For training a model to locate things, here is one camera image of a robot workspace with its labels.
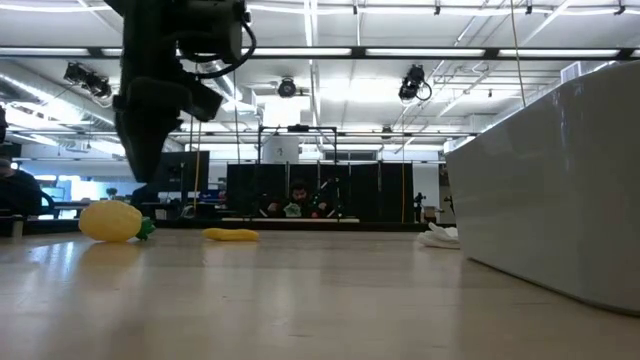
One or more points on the white plastic tupperware container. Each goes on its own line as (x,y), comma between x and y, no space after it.
(550,200)

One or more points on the small potted plant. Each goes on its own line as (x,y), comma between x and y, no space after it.
(111,192)

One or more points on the black overhead frame beam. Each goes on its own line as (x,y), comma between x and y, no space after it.
(357,52)

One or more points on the black tripod stand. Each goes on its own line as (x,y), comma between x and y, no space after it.
(451,202)
(419,202)

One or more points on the yellow toy banana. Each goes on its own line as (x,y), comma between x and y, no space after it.
(230,234)

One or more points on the black monitor screen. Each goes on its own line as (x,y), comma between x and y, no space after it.
(192,172)

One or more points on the black folding partition screen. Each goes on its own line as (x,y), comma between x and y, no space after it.
(365,192)

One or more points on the white green bag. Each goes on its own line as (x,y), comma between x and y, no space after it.
(292,210)

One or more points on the white crumpled cloth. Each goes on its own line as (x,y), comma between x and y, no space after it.
(440,237)

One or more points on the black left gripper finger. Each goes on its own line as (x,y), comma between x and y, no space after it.
(147,150)

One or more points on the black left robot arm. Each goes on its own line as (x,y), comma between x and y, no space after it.
(150,35)

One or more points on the yellow toy lemon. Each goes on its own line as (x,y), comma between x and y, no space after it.
(110,221)

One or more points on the long black ceiling camera mount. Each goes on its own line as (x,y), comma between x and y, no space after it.
(87,80)

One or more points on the round black ceiling camera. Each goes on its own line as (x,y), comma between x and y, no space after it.
(287,88)

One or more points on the black metal frame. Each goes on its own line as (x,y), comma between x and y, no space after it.
(298,128)

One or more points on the person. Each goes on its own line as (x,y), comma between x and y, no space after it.
(299,200)
(17,192)

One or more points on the silver ceiling duct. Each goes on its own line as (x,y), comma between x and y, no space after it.
(30,85)

